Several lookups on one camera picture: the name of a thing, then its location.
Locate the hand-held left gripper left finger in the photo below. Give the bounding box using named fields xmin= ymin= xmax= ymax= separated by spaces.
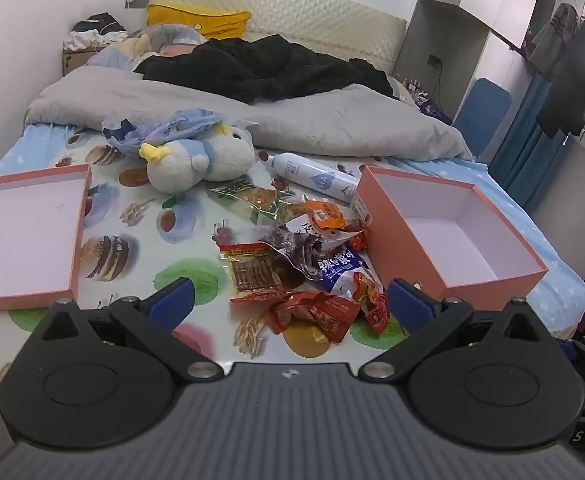
xmin=30 ymin=276 xmax=226 ymax=384

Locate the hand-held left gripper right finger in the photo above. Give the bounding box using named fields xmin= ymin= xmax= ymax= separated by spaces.
xmin=357 ymin=277 xmax=558 ymax=383

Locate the red orange snack packet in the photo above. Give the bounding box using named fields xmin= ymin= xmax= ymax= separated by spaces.
xmin=349 ymin=272 xmax=390 ymax=336

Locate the red foil snack packet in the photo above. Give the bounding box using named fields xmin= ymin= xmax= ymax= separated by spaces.
xmin=312 ymin=295 xmax=363 ymax=343
xmin=270 ymin=292 xmax=323 ymax=333

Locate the blue white snack packet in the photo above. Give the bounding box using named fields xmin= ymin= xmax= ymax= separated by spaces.
xmin=319 ymin=245 xmax=373 ymax=296

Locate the pink cardboard box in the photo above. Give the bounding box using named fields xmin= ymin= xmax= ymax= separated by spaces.
xmin=355 ymin=165 xmax=549 ymax=301

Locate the red header meat stick packet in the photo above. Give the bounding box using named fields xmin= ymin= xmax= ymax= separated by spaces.
xmin=220 ymin=242 xmax=305 ymax=293

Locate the green header snack packet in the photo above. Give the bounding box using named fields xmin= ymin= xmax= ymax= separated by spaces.
xmin=209 ymin=180 xmax=298 ymax=223

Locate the blue white plush penguin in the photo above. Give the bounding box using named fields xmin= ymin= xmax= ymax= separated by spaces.
xmin=139 ymin=120 xmax=260 ymax=193

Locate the white spray bottle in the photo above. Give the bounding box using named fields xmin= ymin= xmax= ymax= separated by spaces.
xmin=267 ymin=152 xmax=362 ymax=204

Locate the pink box lid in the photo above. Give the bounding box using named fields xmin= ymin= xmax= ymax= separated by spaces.
xmin=0 ymin=164 xmax=93 ymax=312

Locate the light blue plastic bag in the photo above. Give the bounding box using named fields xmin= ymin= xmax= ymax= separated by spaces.
xmin=103 ymin=108 xmax=228 ymax=153

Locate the blue curtain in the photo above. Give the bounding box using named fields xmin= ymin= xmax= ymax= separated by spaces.
xmin=489 ymin=75 xmax=568 ymax=206

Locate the grey duvet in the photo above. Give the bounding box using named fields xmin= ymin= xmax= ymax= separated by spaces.
xmin=25 ymin=67 xmax=473 ymax=161

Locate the blue chair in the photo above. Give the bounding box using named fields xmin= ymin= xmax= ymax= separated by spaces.
xmin=452 ymin=78 xmax=513 ymax=161

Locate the grey white pillow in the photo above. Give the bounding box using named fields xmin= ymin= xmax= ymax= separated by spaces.
xmin=389 ymin=76 xmax=423 ymax=106

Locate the black coat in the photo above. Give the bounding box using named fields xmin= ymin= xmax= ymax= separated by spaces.
xmin=133 ymin=34 xmax=363 ymax=106

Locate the cartoon print blanket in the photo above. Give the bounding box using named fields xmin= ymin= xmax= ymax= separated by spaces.
xmin=86 ymin=23 xmax=208 ymax=68

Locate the pile of clothes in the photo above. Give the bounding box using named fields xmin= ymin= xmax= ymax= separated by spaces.
xmin=64 ymin=12 xmax=129 ymax=52

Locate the grey wardrobe cabinet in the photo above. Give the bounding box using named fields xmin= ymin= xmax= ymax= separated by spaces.
xmin=395 ymin=0 xmax=548 ymax=116

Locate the yellow pillow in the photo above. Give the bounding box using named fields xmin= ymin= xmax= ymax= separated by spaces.
xmin=146 ymin=3 xmax=252 ymax=41

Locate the hanging black garment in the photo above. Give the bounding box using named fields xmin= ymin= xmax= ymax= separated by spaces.
xmin=536 ymin=7 xmax=585 ymax=138

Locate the cream padded headboard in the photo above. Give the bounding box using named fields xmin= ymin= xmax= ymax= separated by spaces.
xmin=150 ymin=0 xmax=407 ymax=78

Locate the hanging grey garment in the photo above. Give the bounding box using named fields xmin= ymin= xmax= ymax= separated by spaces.
xmin=527 ymin=2 xmax=580 ymax=81

